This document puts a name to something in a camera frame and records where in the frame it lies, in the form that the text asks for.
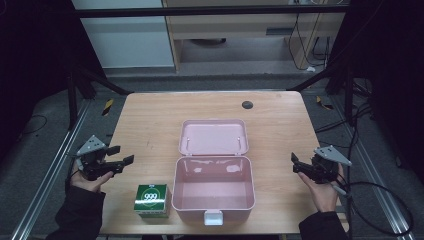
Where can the pink plastic storage box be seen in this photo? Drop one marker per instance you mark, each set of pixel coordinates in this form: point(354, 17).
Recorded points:
point(213, 186)

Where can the black horizontal frame bar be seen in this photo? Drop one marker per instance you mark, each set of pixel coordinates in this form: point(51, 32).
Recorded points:
point(200, 11)

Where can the green medicine box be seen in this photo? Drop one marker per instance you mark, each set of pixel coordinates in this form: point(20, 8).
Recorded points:
point(151, 200)

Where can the white cabinet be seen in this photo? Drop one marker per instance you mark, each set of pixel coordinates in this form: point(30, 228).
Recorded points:
point(126, 40)

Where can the black diagonal brace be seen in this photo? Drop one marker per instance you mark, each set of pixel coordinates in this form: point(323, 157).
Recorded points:
point(106, 83)
point(316, 78)

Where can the dark curtain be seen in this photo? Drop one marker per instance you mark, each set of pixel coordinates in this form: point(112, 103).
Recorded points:
point(30, 60)
point(393, 83)

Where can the black stand post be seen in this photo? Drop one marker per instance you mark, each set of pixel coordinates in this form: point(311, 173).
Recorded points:
point(349, 96)
point(72, 100)

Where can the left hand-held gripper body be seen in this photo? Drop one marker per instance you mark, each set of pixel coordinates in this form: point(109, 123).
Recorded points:
point(93, 165)

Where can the yellow black striped tape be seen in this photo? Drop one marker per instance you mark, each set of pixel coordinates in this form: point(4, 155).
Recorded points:
point(324, 104)
point(107, 107)

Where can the metal floor rail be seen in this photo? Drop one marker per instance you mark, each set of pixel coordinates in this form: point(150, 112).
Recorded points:
point(50, 173)
point(373, 180)

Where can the dark round table grommet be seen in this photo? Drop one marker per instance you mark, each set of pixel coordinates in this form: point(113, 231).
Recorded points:
point(247, 105)

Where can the person's right hand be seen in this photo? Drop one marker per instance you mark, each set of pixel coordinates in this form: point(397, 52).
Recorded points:
point(323, 196)

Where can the white plug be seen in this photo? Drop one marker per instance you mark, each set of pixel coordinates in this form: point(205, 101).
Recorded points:
point(310, 69)

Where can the person's left hand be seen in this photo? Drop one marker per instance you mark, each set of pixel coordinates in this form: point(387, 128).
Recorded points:
point(85, 185)

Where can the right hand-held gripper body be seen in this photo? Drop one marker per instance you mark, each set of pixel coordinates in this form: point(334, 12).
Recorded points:
point(325, 168)

